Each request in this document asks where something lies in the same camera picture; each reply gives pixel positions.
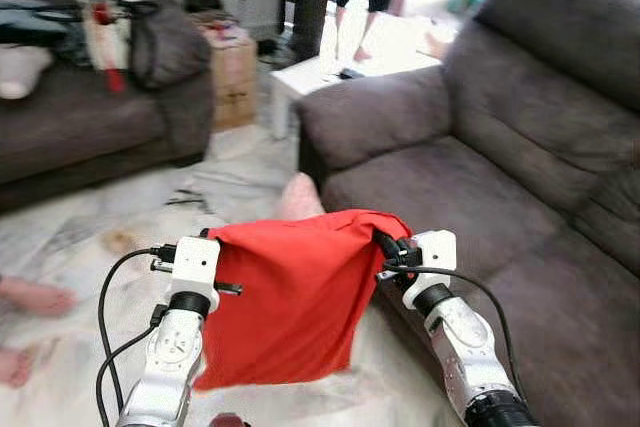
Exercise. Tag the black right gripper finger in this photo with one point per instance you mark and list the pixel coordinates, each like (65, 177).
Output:
(228, 289)
(210, 235)
(383, 240)

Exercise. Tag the red pillow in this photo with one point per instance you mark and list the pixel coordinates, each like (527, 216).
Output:
(290, 297)

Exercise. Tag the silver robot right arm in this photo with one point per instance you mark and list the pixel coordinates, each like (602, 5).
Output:
(465, 357)

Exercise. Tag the pale pink pillow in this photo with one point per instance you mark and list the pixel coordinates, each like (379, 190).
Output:
(300, 197)

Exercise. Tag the white pillow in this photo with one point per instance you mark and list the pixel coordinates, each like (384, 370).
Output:
(20, 72)

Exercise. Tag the cardboard box with printed symbols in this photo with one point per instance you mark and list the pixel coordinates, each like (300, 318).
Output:
(235, 107)

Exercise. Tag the grey-brown fabric sofa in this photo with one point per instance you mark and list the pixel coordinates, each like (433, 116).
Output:
(90, 127)

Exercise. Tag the grey-brown fabric armchair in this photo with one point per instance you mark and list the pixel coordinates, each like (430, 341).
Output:
(520, 147)

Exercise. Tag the small black device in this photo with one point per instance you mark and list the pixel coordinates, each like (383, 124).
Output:
(350, 73)

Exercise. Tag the cardboard box with pink label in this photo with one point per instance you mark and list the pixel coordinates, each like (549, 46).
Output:
(232, 57)

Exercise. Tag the white low table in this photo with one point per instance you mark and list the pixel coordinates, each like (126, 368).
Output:
(300, 77)

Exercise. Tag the glossy magazine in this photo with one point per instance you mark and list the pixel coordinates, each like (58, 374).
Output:
(215, 25)

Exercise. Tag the white and red bag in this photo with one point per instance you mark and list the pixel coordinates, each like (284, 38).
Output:
(105, 42)

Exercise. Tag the dark teal bag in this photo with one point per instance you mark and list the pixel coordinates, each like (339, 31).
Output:
(35, 27)

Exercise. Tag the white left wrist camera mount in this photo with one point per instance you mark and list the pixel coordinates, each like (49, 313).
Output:
(195, 262)

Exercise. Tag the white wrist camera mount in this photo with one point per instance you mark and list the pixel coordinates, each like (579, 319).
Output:
(432, 257)
(195, 262)

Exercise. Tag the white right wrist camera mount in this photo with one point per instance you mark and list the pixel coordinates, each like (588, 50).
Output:
(432, 257)

